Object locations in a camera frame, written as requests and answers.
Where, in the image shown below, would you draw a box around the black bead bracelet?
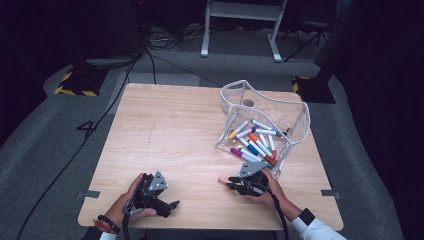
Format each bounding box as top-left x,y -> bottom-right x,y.
97,214 -> 121,235

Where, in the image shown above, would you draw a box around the black cap marker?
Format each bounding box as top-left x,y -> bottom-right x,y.
255,128 -> 291,138

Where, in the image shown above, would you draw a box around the yellow cap marker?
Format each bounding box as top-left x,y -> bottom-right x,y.
228,120 -> 250,140

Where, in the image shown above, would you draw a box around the bundle of floor cables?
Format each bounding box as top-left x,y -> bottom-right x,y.
148,23 -> 208,51

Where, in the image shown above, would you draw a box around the dark blue cap marker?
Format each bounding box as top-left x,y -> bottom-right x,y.
237,136 -> 260,157

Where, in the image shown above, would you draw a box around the person's left hand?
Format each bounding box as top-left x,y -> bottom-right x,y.
104,172 -> 158,231

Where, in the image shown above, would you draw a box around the black tripod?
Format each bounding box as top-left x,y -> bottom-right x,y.
283,19 -> 334,63

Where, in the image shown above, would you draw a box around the thin black floor cable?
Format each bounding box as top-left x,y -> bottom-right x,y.
149,53 -> 224,88

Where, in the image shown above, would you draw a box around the black stand base striped edge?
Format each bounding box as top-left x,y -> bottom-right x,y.
292,75 -> 337,105

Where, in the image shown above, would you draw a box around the white metal stand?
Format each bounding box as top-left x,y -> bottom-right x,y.
200,0 -> 288,64

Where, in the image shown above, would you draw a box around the purple cap marker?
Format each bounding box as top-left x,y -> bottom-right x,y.
234,125 -> 261,141

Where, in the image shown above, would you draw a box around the light blue cap marker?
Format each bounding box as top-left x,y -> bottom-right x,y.
250,118 -> 279,134

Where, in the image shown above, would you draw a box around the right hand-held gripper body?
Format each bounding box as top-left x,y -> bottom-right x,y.
237,160 -> 271,197

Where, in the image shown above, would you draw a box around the clear plastic pouch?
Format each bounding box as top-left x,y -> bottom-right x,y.
214,79 -> 312,179

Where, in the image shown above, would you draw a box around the brown red cap marker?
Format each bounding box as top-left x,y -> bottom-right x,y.
256,146 -> 278,167

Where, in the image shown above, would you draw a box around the magenta cap marker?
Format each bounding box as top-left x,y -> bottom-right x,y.
230,147 -> 258,164

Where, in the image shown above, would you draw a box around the long black floor cable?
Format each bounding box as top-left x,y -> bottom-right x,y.
14,46 -> 149,240

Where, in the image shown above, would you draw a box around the dark green cap marker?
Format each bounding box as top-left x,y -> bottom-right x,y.
239,146 -> 273,168

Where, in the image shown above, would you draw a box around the grey tape piece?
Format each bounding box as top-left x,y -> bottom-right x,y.
320,189 -> 342,200
75,189 -> 101,200

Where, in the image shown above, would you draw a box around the hand-held gripper cable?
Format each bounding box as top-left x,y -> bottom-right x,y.
121,199 -> 145,240
253,186 -> 291,240

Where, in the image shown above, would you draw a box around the orange bracelet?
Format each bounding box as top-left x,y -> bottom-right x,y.
92,218 -> 116,235

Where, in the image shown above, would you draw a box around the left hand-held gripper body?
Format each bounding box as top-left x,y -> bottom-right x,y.
134,170 -> 172,210

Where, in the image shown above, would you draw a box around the person's right hand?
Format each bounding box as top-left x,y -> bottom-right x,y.
245,168 -> 288,210

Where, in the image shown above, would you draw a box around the yellow black striped mat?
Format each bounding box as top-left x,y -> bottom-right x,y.
54,67 -> 109,98

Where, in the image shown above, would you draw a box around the short black floor cable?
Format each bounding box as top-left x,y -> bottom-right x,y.
145,48 -> 158,85

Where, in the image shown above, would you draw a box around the left hand-held gripper cable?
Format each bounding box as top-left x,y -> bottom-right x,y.
121,199 -> 145,240

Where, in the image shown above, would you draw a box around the right hand-held gripper cable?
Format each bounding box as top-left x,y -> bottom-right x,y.
253,186 -> 291,240

